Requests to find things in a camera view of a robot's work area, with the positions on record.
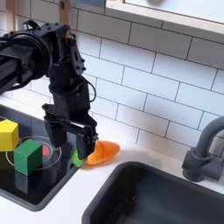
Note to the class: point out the white toy microwave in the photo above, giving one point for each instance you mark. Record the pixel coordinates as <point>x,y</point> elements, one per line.
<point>198,8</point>

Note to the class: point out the black toy cooktop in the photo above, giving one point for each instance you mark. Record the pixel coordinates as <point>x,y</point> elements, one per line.
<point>29,192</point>

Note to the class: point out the dark grey curved tap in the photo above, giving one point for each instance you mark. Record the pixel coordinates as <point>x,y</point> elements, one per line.
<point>198,163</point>

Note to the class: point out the green wooden block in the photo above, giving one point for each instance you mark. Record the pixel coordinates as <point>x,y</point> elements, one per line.
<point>27,157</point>

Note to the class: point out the orange toy carrot green top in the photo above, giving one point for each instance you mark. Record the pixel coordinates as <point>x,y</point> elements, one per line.
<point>105,151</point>

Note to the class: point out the dark grey sink basin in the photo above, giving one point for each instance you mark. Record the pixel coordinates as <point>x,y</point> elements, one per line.
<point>151,201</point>

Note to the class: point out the grey range hood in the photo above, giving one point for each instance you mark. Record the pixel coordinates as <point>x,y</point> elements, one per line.
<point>87,2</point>

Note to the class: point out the yellow wooden block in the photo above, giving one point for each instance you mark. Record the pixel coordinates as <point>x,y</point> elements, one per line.
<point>8,135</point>

